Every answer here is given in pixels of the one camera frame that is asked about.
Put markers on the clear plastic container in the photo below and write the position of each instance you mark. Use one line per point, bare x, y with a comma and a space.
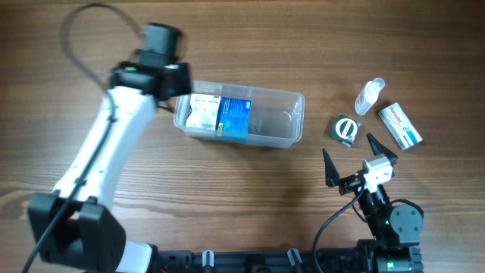
276, 118

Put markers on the clear dropper bottle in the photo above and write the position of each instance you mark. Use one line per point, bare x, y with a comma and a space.
368, 96

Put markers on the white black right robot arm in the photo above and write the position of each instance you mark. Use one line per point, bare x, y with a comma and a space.
395, 225

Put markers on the green round-logo box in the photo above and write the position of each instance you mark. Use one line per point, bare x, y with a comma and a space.
345, 130

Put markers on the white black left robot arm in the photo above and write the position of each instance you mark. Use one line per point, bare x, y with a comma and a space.
73, 225

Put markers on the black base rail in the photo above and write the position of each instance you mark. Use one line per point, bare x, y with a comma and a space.
246, 261

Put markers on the white medicine box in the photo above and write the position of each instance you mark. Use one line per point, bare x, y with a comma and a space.
203, 111

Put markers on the blue medicine box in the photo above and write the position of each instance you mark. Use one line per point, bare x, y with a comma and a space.
233, 119

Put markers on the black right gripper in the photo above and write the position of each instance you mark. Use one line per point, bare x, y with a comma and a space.
333, 177

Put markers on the white Panadol box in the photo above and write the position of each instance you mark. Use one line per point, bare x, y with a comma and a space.
400, 126

